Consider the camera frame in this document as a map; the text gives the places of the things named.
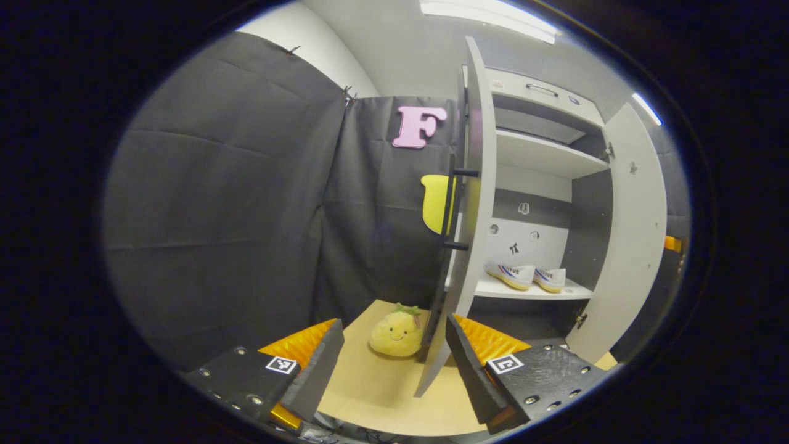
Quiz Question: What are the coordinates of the small ceiling light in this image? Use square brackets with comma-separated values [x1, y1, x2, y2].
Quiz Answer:
[631, 92, 663, 127]

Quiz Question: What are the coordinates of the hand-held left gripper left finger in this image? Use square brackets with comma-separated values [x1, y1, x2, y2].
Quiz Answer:
[184, 319, 346, 430]

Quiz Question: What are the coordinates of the white canvas shoe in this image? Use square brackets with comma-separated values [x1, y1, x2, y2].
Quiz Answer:
[486, 261, 536, 291]
[533, 267, 566, 294]

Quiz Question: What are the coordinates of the black door handle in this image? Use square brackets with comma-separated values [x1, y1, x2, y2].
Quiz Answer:
[439, 154, 480, 252]

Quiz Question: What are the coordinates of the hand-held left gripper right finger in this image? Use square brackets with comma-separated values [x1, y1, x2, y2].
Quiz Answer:
[445, 313, 611, 434]

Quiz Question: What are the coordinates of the yellow pineapple plush toy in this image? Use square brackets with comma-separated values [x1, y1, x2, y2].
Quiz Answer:
[369, 302, 426, 358]

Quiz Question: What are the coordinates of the white grey shoe cabinet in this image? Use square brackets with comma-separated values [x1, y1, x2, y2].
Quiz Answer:
[462, 65, 617, 346]

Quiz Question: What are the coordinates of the white cabinet door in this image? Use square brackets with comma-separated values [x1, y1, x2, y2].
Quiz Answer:
[414, 36, 497, 398]
[564, 102, 668, 364]

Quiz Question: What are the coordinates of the long ceiling light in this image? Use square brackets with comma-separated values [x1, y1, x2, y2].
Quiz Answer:
[419, 0, 558, 45]

